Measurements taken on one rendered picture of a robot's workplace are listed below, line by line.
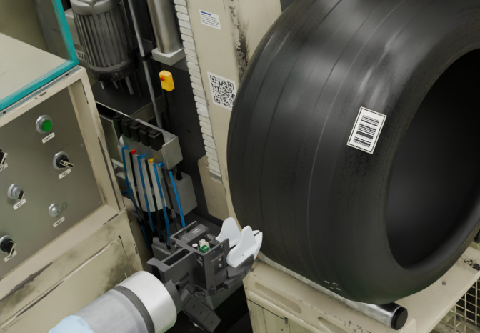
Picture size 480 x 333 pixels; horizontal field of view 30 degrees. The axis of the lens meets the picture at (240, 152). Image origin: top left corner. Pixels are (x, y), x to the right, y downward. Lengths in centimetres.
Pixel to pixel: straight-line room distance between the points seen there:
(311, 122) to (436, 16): 26
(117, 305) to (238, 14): 64
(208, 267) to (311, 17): 45
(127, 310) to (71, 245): 79
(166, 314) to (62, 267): 78
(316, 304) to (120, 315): 65
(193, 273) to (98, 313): 16
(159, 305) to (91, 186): 82
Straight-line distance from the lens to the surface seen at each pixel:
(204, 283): 128
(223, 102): 176
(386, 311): 167
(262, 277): 184
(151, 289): 122
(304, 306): 178
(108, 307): 120
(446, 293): 186
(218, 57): 170
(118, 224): 204
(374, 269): 148
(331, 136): 135
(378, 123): 134
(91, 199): 202
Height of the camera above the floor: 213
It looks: 36 degrees down
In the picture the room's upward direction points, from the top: 10 degrees counter-clockwise
